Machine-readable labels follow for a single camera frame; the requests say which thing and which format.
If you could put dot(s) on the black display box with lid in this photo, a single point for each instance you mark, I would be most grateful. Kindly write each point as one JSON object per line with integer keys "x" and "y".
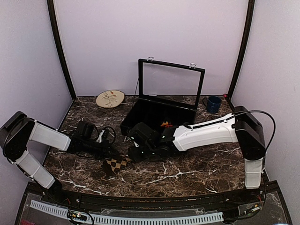
{"x": 167, "y": 92}

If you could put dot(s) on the left black frame post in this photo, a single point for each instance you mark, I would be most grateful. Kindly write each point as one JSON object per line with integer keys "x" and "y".
{"x": 59, "y": 48}

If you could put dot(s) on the black front rail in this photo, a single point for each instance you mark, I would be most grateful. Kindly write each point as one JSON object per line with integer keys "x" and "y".
{"x": 228, "y": 201}

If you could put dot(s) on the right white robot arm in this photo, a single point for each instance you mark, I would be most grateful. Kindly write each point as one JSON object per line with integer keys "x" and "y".
{"x": 240, "y": 126}

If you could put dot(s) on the grey slotted cable duct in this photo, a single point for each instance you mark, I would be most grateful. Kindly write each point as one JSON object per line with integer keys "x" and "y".
{"x": 98, "y": 219}

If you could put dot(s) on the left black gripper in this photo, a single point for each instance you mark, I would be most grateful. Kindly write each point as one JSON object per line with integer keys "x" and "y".
{"x": 104, "y": 153}

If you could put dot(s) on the red yellow black argyle sock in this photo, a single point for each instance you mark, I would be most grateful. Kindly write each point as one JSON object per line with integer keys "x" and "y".
{"x": 166, "y": 124}

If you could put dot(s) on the black frame post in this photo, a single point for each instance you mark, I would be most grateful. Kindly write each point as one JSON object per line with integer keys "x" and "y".
{"x": 59, "y": 48}
{"x": 243, "y": 46}

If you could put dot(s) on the right black frame post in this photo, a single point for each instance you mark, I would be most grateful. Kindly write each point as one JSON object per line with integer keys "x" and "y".
{"x": 243, "y": 46}

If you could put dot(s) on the dark blue mug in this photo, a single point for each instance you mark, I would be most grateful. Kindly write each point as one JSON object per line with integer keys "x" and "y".
{"x": 212, "y": 104}

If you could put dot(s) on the floral ceramic plate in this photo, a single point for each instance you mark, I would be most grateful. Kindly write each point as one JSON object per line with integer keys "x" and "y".
{"x": 110, "y": 99}

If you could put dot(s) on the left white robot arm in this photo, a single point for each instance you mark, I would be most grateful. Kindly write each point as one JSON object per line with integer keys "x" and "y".
{"x": 20, "y": 132}

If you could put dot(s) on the brown tan argyle sock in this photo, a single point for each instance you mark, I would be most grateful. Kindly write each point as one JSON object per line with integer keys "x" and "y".
{"x": 114, "y": 164}

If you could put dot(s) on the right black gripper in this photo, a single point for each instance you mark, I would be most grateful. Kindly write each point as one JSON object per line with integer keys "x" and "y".
{"x": 135, "y": 156}

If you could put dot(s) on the small circuit board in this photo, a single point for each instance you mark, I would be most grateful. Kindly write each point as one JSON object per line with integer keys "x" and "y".
{"x": 74, "y": 215}

